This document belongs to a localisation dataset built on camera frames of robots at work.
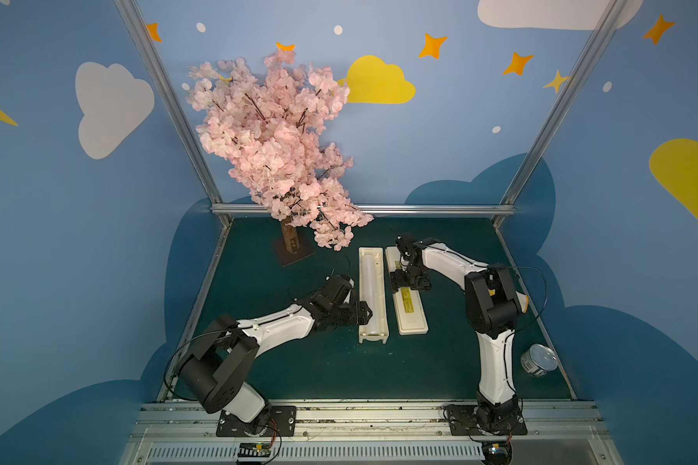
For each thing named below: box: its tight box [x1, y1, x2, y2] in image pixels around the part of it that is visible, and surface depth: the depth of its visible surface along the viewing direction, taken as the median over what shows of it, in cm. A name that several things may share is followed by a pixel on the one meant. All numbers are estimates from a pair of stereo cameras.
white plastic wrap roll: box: [361, 253, 381, 336], surface depth 100 cm
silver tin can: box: [520, 342, 559, 378], surface depth 82 cm
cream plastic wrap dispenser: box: [357, 246, 430, 344], surface depth 95 cm
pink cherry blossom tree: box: [187, 50, 375, 268], surface depth 77 cm
